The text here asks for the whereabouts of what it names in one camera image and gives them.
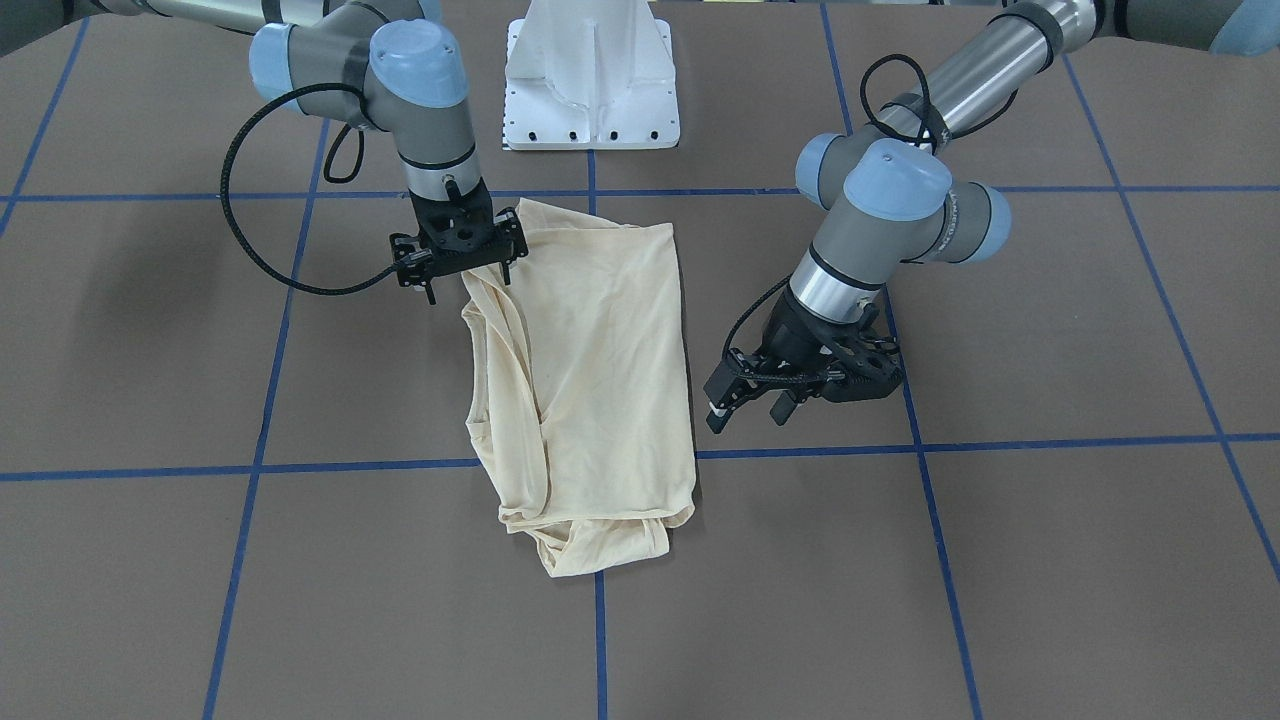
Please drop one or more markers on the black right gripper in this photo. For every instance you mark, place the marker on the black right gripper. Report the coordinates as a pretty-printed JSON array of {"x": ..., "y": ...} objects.
[{"x": 407, "y": 262}]

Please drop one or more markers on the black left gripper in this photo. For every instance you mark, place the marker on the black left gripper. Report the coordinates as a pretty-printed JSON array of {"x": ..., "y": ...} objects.
[{"x": 790, "y": 339}]

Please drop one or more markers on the beige long-sleeve printed shirt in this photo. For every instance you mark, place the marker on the beige long-sleeve printed shirt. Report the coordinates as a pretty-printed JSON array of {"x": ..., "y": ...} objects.
[{"x": 580, "y": 411}]

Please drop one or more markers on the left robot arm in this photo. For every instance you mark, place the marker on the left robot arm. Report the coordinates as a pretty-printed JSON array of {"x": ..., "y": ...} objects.
[{"x": 889, "y": 199}]

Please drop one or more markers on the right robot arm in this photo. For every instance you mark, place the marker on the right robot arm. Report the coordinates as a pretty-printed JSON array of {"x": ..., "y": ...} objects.
[{"x": 388, "y": 66}]

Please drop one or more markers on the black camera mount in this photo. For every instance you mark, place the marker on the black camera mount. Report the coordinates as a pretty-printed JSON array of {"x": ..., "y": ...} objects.
[
  {"x": 420, "y": 259},
  {"x": 864, "y": 364}
]

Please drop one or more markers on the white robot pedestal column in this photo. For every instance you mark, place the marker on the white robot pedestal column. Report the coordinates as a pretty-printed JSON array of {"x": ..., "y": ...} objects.
[{"x": 590, "y": 75}]

